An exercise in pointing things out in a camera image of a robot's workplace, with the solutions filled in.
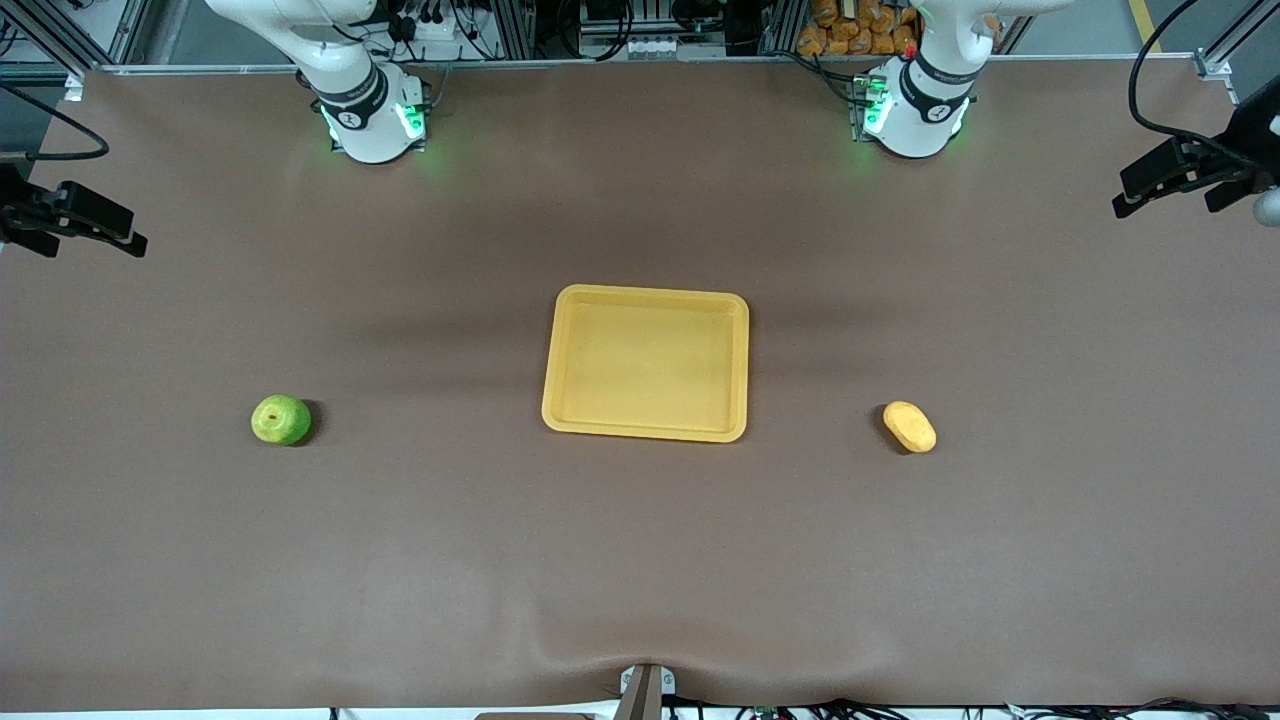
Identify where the green apple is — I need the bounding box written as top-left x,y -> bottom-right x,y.
250,394 -> 313,447

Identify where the yellow potato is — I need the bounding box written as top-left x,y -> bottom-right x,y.
882,400 -> 938,454

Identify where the yellow plastic tray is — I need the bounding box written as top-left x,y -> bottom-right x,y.
541,284 -> 750,444

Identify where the orange toy food pile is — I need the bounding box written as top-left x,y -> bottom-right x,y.
796,0 -> 922,58

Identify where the white power strip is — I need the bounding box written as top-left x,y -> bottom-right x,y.
395,8 -> 473,43

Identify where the brown table mat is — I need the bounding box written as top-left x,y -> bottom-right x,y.
0,60 -> 1280,713

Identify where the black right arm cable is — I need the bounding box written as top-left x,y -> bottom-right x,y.
0,84 -> 110,163

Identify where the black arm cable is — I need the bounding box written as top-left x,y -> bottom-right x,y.
1127,0 -> 1246,153
0,84 -> 110,163

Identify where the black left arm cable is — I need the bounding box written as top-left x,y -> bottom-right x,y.
1127,0 -> 1246,153

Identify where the grey camera pole mount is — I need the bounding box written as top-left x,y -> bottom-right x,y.
618,663 -> 678,720

